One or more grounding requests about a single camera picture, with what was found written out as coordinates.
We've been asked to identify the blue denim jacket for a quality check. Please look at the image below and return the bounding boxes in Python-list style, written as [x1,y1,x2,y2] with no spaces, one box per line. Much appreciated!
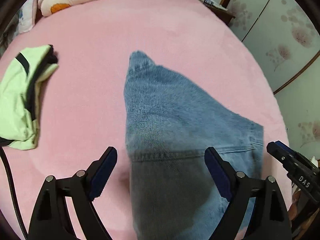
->
[124,51,264,239]

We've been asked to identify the light green black folded garment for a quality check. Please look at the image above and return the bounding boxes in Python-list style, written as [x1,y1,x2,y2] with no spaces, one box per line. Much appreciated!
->
[1,44,59,150]

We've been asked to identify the pink bed sheet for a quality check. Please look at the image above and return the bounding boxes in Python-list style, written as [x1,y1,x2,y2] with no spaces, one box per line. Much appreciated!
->
[1,0,291,239]

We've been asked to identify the floral wardrobe door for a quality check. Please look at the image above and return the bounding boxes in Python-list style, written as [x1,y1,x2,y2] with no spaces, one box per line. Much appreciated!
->
[227,0,319,157]

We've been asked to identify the dark wooden nightstand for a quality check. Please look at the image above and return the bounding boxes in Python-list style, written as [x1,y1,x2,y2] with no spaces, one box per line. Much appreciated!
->
[199,0,235,25]

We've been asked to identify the light pink cartoon pillow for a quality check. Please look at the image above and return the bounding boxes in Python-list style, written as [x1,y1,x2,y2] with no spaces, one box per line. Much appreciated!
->
[17,0,37,34]

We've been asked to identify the black cable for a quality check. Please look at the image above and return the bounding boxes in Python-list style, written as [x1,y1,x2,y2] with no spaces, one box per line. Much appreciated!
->
[0,139,28,240]

